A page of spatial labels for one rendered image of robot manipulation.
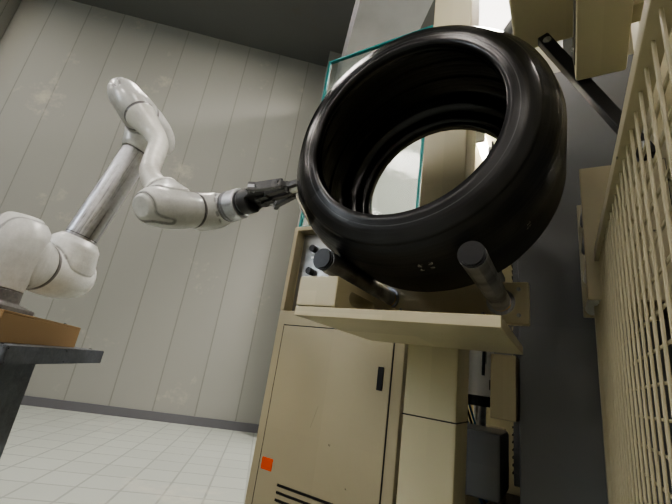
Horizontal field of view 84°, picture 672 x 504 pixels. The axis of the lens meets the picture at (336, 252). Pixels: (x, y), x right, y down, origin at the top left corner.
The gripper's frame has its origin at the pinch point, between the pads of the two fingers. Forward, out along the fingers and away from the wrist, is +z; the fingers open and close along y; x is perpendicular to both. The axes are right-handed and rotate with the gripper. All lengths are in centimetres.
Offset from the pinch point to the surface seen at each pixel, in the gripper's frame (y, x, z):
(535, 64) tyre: -11, -2, 56
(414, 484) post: 26, 70, 17
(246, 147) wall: 201, -235, -234
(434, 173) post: 26.3, -9.9, 28.8
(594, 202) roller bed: 19, 12, 63
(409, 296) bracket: 23.9, 26.9, 19.7
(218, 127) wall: 177, -257, -260
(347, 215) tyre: -11.9, 19.5, 20.0
